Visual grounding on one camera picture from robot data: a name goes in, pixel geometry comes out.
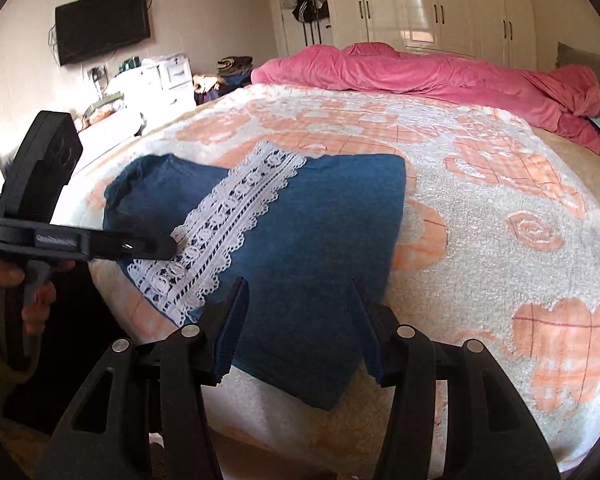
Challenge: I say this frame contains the beige bed sheet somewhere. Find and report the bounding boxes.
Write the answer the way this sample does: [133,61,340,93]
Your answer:
[530,127,600,191]

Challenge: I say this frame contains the black wall television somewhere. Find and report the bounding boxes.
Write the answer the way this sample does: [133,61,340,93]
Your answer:
[55,0,152,67]

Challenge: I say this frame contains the folded dark clothes pile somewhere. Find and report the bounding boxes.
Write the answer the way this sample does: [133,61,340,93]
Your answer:
[216,56,254,84]

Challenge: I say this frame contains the blue denim skirt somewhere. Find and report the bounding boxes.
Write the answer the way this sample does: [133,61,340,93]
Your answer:
[102,140,407,411]

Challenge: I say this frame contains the white side table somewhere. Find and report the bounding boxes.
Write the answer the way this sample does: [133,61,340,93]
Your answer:
[75,67,196,173]

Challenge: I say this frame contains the white door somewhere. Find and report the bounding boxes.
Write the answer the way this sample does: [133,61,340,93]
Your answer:
[265,0,337,59]

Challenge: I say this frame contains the grey headboard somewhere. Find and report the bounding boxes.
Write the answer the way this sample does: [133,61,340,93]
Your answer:
[555,42,600,97]

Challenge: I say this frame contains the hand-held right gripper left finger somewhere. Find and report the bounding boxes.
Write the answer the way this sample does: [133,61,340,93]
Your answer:
[35,276,251,480]

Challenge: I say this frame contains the white drawer unit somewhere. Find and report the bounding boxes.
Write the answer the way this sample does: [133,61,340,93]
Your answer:
[140,55,197,107]

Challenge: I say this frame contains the white wardrobe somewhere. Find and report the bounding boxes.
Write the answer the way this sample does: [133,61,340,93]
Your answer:
[325,0,538,61]

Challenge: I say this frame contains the pink duvet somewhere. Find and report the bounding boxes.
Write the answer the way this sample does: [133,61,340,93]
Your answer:
[250,42,600,168]

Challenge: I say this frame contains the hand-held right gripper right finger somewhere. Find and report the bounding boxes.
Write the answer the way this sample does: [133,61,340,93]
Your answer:
[349,278,563,480]

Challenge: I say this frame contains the white orange floral blanket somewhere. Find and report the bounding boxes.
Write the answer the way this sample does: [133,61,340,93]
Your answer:
[50,82,600,480]

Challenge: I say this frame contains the loose clothes heap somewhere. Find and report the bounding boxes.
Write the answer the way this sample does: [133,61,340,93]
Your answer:
[192,74,251,107]

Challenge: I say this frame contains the person's left hand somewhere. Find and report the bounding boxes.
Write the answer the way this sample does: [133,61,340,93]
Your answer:
[0,259,76,336]

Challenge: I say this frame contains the hanging bags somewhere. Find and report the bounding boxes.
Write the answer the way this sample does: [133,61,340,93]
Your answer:
[280,0,331,26]

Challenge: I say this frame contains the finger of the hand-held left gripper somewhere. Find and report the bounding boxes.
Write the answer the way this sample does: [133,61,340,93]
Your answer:
[87,229,177,262]

